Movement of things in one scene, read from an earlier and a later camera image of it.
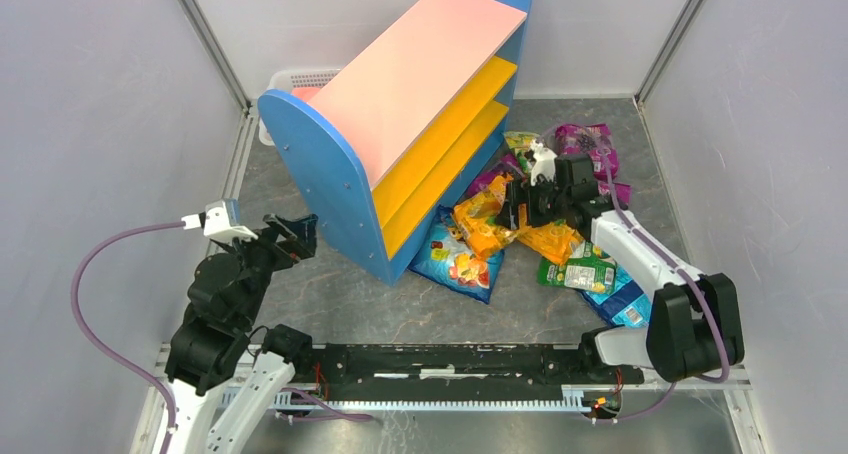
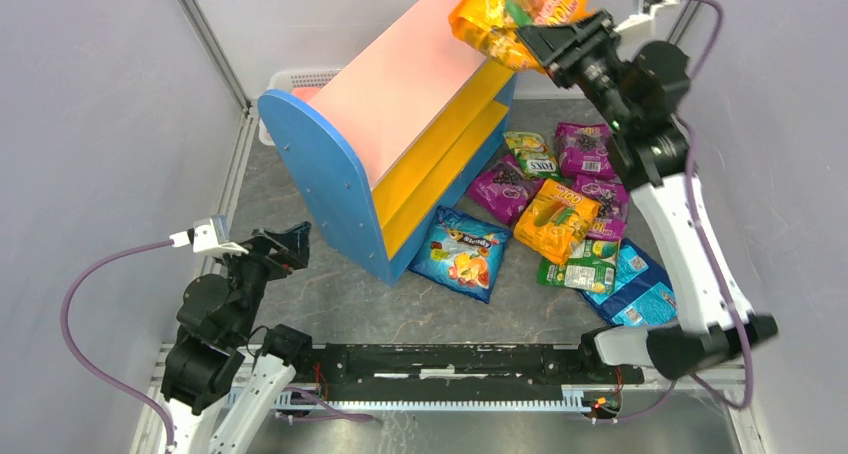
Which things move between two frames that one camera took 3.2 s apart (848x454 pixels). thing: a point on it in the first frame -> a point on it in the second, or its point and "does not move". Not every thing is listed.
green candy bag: [587, 269] does not move
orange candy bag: [471, 218] -> [490, 10]
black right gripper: [525, 204] -> [569, 50]
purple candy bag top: [592, 140] does not move
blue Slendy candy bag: [443, 255] does not move
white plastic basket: [296, 79] does not move
